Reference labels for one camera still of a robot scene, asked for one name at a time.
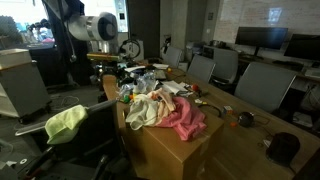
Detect small puzzle cube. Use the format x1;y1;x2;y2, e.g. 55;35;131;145
223;105;234;116

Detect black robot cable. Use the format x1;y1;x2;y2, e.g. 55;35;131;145
118;38;142;61

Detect light grey office chair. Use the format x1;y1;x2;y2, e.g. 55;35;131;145
211;48;239;84
163;46;183;69
187;54;216;84
234;61;298;114

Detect white spray bottle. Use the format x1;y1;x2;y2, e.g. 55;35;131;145
132;81;141;95

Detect white floor cable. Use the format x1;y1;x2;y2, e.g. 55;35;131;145
51;95;80;112

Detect wooden wall desk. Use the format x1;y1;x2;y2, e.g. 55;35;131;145
238;54;320;83

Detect pink towel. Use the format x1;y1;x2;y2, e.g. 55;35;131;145
156;96;208;142

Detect dark round ball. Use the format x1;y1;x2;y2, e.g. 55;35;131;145
238;111;255;128

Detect white upright box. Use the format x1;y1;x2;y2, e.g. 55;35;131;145
131;39;145;62

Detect black computer monitor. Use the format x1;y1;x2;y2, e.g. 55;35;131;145
283;33;320;62
234;26;289;57

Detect white rolling cabinet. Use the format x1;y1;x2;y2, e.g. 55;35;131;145
0;48;53;124

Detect white paper stack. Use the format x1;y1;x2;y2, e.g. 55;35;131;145
161;80;189;95

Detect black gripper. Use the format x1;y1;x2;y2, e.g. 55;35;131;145
95;61;118;83

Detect black round speaker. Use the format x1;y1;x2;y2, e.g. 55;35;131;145
266;132;301;166

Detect dark grey swivel chair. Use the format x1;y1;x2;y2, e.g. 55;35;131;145
14;99;134;180

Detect wall whiteboard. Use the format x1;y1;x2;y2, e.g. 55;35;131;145
213;0;320;44

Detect clear plastic bags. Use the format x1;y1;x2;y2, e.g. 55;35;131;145
118;71;158;98

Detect black table cable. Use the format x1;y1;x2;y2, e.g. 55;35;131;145
199;101;223;118

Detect white towel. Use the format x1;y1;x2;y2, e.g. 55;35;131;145
125;94;161;131

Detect light green towel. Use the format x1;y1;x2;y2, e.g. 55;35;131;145
44;104;89;145

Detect brown cardboard box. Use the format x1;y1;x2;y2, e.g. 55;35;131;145
116;99;225;180

